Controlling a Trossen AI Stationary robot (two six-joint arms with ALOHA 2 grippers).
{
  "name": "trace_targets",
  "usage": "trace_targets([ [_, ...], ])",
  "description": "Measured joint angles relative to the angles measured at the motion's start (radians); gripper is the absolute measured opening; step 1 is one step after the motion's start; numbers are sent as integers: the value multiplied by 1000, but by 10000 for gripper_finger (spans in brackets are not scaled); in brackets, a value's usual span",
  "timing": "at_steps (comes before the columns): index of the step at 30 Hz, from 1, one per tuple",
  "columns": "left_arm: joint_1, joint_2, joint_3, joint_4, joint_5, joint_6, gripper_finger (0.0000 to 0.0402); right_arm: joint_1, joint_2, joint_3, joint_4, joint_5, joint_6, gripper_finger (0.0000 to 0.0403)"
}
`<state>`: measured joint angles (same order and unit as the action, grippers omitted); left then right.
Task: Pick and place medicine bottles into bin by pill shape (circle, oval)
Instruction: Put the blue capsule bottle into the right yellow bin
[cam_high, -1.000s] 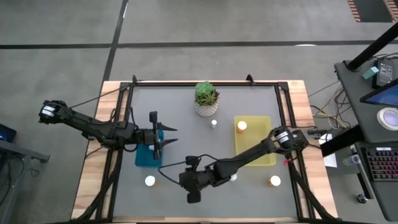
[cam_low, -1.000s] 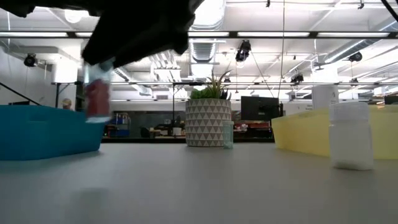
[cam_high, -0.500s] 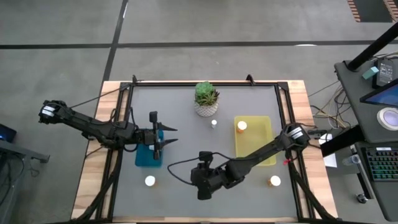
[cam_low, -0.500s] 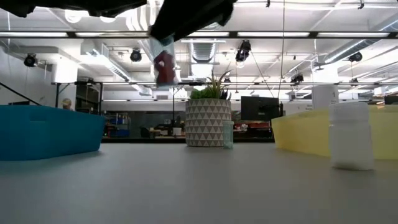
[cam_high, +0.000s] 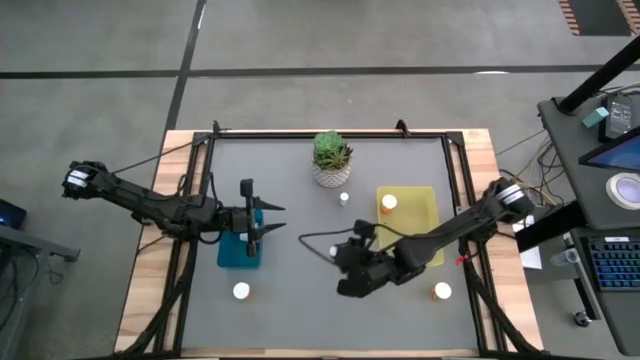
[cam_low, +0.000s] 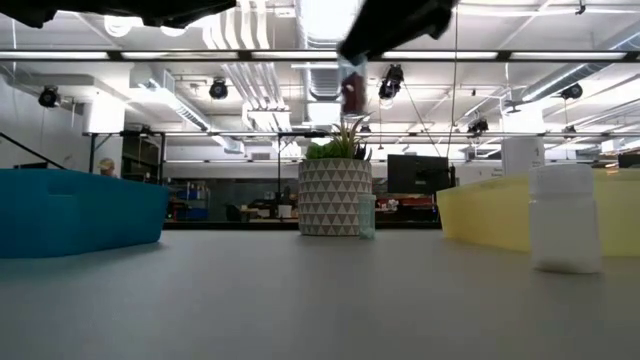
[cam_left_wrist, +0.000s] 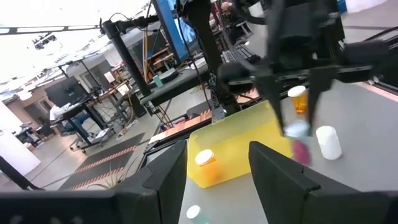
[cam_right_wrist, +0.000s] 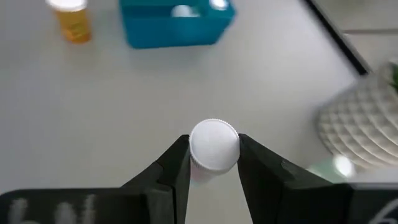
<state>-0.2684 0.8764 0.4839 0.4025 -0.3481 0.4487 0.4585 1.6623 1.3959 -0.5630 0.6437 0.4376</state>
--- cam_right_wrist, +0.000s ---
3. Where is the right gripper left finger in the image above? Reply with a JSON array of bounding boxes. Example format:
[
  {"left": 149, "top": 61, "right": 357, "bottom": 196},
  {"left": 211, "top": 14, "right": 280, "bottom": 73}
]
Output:
[{"left": 0, "top": 135, "right": 191, "bottom": 224}]

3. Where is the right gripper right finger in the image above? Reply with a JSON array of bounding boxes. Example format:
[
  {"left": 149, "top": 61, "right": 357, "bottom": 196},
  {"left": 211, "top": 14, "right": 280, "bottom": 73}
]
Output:
[{"left": 238, "top": 134, "right": 398, "bottom": 224}]

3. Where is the clear bottle with red pills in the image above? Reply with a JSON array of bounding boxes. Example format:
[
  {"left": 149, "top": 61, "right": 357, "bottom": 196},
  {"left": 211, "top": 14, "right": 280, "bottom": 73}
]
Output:
[{"left": 188, "top": 118, "right": 241, "bottom": 187}]

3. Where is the orange pill bottle white cap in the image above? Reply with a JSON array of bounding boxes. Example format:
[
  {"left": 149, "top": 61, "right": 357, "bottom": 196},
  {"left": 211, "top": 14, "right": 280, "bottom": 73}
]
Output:
[{"left": 45, "top": 0, "right": 93, "bottom": 44}]

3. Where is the small white pill bottle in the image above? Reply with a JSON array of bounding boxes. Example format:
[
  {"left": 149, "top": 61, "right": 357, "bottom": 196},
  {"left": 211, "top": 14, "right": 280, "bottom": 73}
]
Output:
[{"left": 170, "top": 4, "right": 200, "bottom": 18}]

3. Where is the blue plastic bin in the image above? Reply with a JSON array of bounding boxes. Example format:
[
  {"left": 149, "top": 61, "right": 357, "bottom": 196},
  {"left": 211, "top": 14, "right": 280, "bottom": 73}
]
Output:
[{"left": 119, "top": 0, "right": 237, "bottom": 50}]

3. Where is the succulent in patterned white pot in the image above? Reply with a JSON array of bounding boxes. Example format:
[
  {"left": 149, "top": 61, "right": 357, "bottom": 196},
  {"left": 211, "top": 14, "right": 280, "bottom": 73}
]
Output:
[{"left": 315, "top": 60, "right": 398, "bottom": 170}]

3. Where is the black aluminium table frame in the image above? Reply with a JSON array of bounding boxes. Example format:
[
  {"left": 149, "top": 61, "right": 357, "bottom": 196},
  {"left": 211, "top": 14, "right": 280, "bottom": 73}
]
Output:
[{"left": 301, "top": 0, "right": 371, "bottom": 76}]

